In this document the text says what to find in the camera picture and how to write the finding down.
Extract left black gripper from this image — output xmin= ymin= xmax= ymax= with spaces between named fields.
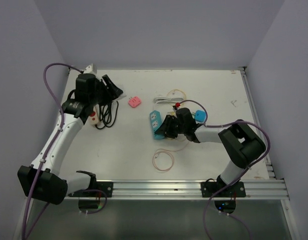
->
xmin=89 ymin=74 xmax=122 ymax=106

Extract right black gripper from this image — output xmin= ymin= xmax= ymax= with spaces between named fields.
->
xmin=155 ymin=114 xmax=186 ymax=139

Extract teal USB power strip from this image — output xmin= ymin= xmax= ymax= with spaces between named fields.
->
xmin=149 ymin=110 xmax=165 ymax=141

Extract pink plug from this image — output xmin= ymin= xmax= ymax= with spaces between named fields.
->
xmin=128 ymin=96 xmax=142 ymax=108

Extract blue adapter plug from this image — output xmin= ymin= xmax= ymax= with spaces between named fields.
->
xmin=194 ymin=110 xmax=206 ymax=123

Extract beige power strip red sockets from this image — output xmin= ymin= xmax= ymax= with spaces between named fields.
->
xmin=88 ymin=105 xmax=100 ymax=126

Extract white power strip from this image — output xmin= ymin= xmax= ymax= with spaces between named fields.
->
xmin=116 ymin=84 xmax=127 ymax=101

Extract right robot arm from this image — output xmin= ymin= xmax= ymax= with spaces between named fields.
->
xmin=154 ymin=108 xmax=270 ymax=196

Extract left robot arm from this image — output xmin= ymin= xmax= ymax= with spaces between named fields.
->
xmin=17 ymin=73 xmax=123 ymax=205

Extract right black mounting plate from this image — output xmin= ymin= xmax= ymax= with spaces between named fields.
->
xmin=200 ymin=178 xmax=246 ymax=198

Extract black mounting plate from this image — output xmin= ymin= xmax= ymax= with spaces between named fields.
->
xmin=69 ymin=181 xmax=114 ymax=198
xmin=200 ymin=178 xmax=246 ymax=198

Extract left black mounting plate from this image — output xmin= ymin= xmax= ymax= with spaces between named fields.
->
xmin=69 ymin=181 xmax=114 ymax=198

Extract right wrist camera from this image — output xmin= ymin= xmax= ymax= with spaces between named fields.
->
xmin=173 ymin=102 xmax=181 ymax=111

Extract thin pink USB cable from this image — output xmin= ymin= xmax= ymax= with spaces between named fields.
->
xmin=152 ymin=138 xmax=192 ymax=174

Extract yellow thin cable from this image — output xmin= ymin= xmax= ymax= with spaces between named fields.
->
xmin=166 ymin=88 xmax=187 ymax=102

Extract aluminium front rail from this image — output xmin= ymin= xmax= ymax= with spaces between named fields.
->
xmin=99 ymin=179 xmax=289 ymax=200

